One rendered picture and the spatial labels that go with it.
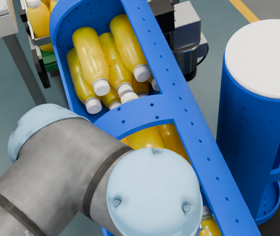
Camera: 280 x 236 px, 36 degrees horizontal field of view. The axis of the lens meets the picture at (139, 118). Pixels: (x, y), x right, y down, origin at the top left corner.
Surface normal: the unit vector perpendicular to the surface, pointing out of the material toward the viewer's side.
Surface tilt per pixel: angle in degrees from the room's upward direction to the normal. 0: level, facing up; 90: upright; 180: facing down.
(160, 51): 41
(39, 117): 7
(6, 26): 90
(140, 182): 0
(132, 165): 0
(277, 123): 91
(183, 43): 90
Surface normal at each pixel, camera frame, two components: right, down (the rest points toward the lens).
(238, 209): 0.62, -0.61
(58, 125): 0.00, -0.66
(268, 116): -0.24, 0.81
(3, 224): 0.22, -0.36
